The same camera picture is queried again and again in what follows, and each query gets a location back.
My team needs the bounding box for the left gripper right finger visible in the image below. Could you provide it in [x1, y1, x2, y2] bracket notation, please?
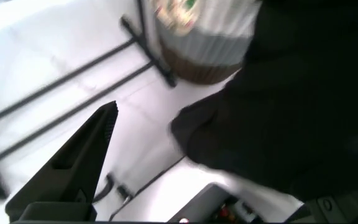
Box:
[287, 186, 358, 223]

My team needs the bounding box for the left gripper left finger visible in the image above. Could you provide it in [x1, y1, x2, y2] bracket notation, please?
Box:
[5, 100, 119, 222]

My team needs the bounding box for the black garment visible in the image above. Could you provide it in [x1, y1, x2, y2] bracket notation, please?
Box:
[170, 0, 358, 203]

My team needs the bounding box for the black clothes rack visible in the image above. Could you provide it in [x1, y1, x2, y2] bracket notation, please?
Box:
[0, 0, 179, 200]

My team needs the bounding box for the white laundry basket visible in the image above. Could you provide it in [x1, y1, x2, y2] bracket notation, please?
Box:
[154, 0, 262, 85]

